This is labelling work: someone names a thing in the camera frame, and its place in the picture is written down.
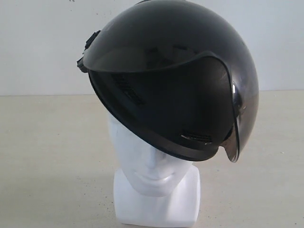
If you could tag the black helmet with tinted visor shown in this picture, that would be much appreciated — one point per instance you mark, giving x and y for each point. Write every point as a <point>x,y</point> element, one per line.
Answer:
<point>178,76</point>

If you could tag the white mannequin head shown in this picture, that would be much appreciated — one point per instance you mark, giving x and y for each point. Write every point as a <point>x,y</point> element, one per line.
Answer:
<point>151,184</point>

